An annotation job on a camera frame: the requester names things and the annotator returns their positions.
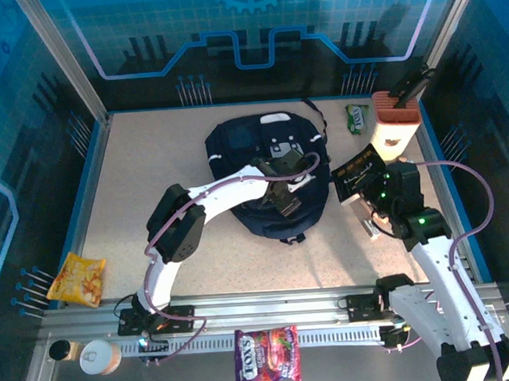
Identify navy blue backpack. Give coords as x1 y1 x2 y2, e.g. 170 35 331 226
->
201 97 337 250

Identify black hardcover book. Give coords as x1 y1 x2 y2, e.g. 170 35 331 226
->
329 146 390 207

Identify green Fox's candy bag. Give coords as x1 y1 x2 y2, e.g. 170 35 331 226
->
344 103 372 136

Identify purple Fox's candy bag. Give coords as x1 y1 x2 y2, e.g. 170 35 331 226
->
231 324 303 381

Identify yellow snack bag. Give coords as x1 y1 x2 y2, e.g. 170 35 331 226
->
43 250 110 311

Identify small white box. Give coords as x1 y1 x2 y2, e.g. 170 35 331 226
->
359 217 382 240

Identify pink and cream knife block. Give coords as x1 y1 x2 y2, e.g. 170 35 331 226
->
359 88 424 164

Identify tin can with white lid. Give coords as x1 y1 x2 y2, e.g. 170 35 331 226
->
77 338 123 378

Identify small black-capped bottle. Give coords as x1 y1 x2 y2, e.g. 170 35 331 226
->
47 338 83 364

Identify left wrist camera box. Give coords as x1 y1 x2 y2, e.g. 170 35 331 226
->
286 172 315 195

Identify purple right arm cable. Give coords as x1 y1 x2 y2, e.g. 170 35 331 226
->
375 156 507 381

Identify aluminium frame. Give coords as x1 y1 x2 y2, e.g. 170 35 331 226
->
0 0 509 381

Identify black knife handles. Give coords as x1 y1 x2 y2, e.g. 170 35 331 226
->
387 63 438 109

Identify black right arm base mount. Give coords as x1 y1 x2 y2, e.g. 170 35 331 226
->
345 290 396 324

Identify white slotted cable duct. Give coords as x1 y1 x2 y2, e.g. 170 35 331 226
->
116 323 384 359

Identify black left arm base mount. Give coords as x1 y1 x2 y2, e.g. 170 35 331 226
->
116 303 198 338

